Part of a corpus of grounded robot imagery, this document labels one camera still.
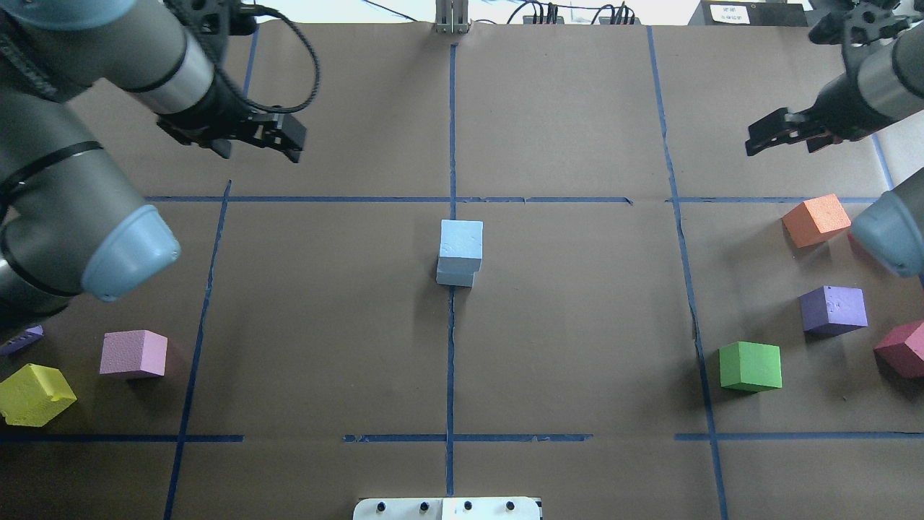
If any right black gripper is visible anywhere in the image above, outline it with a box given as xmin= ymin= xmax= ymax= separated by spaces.
xmin=745 ymin=73 xmax=898 ymax=157

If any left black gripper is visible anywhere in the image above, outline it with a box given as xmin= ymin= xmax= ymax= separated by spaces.
xmin=157 ymin=69 xmax=308 ymax=164

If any light blue block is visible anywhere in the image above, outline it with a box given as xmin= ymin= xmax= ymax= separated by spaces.
xmin=435 ymin=258 xmax=476 ymax=287
xmin=437 ymin=220 xmax=483 ymax=273

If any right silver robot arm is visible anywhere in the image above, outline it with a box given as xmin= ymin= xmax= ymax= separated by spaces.
xmin=745 ymin=25 xmax=923 ymax=277

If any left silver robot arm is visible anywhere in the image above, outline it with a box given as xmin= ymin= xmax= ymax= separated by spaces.
xmin=1 ymin=1 xmax=321 ymax=340

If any orange foam block right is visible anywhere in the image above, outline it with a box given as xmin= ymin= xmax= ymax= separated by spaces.
xmin=782 ymin=194 xmax=852 ymax=249

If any black power box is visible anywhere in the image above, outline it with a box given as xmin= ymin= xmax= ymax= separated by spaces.
xmin=687 ymin=1 xmax=809 ymax=27

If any purple foam block right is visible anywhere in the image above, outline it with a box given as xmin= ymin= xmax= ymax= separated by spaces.
xmin=798 ymin=285 xmax=868 ymax=337

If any purple foam block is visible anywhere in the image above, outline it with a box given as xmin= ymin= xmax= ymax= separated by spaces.
xmin=798 ymin=285 xmax=868 ymax=337
xmin=1 ymin=326 xmax=44 ymax=356

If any green foam block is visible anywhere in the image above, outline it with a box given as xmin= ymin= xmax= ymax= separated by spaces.
xmin=718 ymin=340 xmax=783 ymax=393

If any dark red foam block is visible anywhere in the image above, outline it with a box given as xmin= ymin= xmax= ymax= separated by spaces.
xmin=873 ymin=320 xmax=923 ymax=378

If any pink foam block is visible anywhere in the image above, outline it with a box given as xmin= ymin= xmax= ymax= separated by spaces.
xmin=98 ymin=330 xmax=168 ymax=379

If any purple foam block left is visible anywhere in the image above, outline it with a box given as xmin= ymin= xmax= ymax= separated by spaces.
xmin=1 ymin=326 xmax=44 ymax=356

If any yellow foam block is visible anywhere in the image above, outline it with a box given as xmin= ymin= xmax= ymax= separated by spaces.
xmin=1 ymin=363 xmax=78 ymax=428

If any black camera cable left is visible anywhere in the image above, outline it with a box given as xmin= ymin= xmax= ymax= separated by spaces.
xmin=245 ymin=6 xmax=321 ymax=115

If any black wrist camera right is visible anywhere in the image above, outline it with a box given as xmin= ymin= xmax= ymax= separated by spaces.
xmin=806 ymin=1 xmax=922 ymax=47

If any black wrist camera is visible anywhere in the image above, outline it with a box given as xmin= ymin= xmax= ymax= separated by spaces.
xmin=806 ymin=1 xmax=922 ymax=47
xmin=162 ymin=1 xmax=258 ymax=36

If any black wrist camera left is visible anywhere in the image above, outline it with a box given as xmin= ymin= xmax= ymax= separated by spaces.
xmin=162 ymin=1 xmax=258 ymax=36

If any aluminium frame post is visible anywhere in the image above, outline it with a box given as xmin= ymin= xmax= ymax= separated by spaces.
xmin=435 ymin=0 xmax=471 ymax=34

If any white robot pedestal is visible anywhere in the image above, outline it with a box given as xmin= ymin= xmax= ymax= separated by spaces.
xmin=352 ymin=496 xmax=544 ymax=519

